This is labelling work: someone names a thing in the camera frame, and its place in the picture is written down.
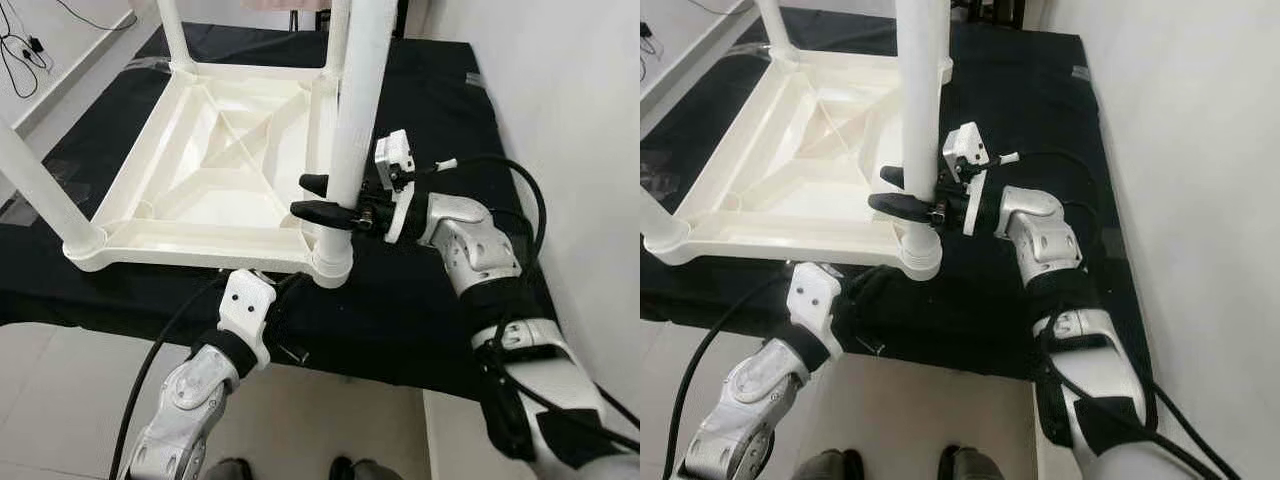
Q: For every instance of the clear tape strip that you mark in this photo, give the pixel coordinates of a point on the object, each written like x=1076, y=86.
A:
x=752, y=48
x=148, y=64

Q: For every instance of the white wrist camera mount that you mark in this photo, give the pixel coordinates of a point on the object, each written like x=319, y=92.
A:
x=245, y=305
x=812, y=300
x=393, y=150
x=965, y=145

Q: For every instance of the small grey tape piece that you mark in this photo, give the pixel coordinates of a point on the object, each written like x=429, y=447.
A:
x=1080, y=72
x=475, y=80

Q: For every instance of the grey robot leg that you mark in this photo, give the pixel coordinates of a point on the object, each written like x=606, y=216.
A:
x=375, y=470
x=230, y=470
x=825, y=467
x=975, y=465

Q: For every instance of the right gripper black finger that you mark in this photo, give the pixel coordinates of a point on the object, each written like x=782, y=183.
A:
x=893, y=178
x=315, y=185
x=905, y=208
x=325, y=214

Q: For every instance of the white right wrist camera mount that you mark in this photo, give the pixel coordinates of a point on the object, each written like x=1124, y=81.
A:
x=393, y=150
x=965, y=145

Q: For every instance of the white plastic table top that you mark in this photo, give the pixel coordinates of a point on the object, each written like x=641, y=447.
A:
x=820, y=150
x=230, y=170

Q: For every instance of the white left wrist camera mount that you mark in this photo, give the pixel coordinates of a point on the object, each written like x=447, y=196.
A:
x=245, y=305
x=812, y=300

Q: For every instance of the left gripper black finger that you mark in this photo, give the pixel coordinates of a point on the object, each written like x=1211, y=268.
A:
x=296, y=286
x=872, y=280

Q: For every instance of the black tablecloth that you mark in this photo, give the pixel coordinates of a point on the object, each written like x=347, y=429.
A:
x=420, y=300
x=1000, y=310

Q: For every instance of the beige fringed cloth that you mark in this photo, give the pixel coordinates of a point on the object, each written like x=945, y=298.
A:
x=280, y=5

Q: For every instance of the crumpled clear tape patch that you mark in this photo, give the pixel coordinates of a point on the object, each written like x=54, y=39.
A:
x=62, y=172
x=660, y=178

